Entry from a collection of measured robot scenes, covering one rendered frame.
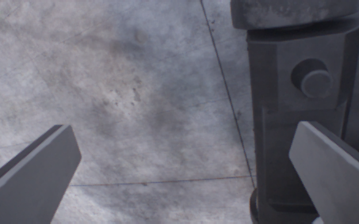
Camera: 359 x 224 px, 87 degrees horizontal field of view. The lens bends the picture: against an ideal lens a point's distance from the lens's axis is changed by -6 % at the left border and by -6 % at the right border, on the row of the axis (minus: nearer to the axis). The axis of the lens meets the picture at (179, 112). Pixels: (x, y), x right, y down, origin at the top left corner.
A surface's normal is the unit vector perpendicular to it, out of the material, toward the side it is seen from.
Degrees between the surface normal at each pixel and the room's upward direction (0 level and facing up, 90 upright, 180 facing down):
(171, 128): 0
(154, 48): 0
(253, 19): 43
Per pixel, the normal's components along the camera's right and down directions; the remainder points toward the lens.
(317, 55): -0.26, 0.48
